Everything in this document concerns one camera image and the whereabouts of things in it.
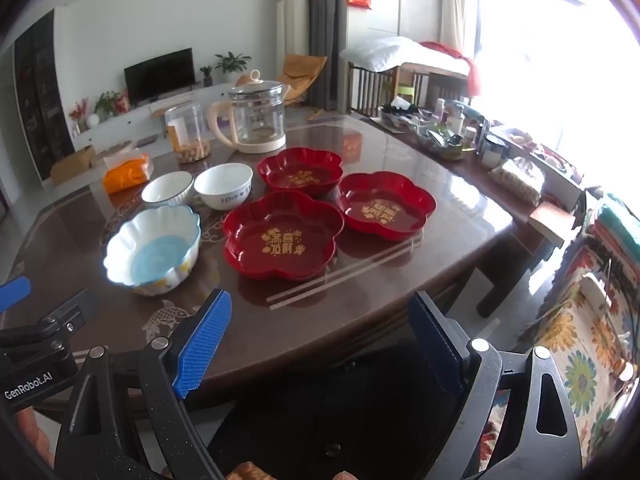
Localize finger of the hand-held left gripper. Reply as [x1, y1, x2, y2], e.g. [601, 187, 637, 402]
[30, 289, 99, 341]
[0, 276, 32, 313]

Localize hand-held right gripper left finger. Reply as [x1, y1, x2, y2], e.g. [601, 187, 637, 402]
[54, 289, 233, 480]

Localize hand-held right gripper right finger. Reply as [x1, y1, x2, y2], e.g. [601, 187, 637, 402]
[407, 290, 583, 480]

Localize blue scalloped bowl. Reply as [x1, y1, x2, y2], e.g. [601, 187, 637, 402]
[103, 205, 202, 297]

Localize red flower-shaped plate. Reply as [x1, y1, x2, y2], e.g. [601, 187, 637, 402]
[336, 171, 437, 242]
[256, 147, 344, 198]
[222, 191, 346, 281]

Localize white ribbed bowl dark rim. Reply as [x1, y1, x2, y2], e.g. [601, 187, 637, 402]
[141, 171, 194, 209]

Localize white bowl blue print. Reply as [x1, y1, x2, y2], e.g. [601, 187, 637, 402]
[194, 163, 254, 211]

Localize person's left hand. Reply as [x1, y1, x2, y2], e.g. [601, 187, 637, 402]
[17, 405, 53, 468]

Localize floral blanket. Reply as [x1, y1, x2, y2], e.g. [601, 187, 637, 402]
[475, 195, 640, 471]

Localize cardboard box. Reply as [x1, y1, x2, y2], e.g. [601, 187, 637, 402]
[50, 145, 97, 186]

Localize orange tissue pack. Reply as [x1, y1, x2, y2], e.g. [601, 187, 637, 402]
[102, 152, 153, 195]

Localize white power adapter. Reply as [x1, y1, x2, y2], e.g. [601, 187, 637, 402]
[580, 272, 612, 311]

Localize red flowers in vase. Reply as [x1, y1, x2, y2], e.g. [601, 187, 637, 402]
[69, 99, 91, 133]

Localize white television cabinet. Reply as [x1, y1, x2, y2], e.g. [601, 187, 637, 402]
[70, 82, 241, 153]

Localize white lidded jar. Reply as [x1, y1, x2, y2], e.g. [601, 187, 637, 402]
[480, 135, 511, 170]

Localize basket with bottles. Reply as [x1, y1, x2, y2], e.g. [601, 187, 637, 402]
[415, 120, 481, 161]

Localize clear plastic peanut jar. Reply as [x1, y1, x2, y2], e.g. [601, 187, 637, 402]
[164, 105, 211, 164]

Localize bushy green potted plant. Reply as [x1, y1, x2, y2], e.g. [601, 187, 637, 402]
[94, 89, 131, 117]

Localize folded teal cloth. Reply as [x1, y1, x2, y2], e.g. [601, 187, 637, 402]
[597, 195, 640, 261]

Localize basket with dark items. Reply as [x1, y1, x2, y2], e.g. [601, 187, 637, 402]
[378, 97, 441, 133]

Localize black television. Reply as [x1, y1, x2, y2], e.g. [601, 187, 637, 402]
[123, 48, 196, 106]

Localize wooden slatted bench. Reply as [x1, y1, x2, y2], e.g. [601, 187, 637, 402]
[347, 60, 473, 118]

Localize red cloth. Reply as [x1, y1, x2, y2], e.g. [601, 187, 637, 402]
[420, 40, 481, 96]

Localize large green potted plant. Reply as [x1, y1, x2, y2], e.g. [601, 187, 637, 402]
[215, 51, 252, 81]

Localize orange lounge chair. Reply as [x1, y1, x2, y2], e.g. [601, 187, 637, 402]
[235, 54, 328, 106]

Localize white pillow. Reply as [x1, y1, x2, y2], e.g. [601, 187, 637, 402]
[340, 36, 451, 73]

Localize covered standing air conditioner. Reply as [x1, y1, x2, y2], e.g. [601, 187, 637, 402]
[276, 0, 312, 106]

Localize white curtain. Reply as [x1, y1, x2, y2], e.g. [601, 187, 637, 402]
[440, 0, 481, 51]

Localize grey curtain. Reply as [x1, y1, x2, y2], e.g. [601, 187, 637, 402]
[298, 0, 348, 111]

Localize dark wall shelf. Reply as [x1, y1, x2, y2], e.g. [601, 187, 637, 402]
[12, 10, 76, 181]

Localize glass kettle cream handle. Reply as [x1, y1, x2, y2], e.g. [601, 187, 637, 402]
[207, 70, 292, 155]

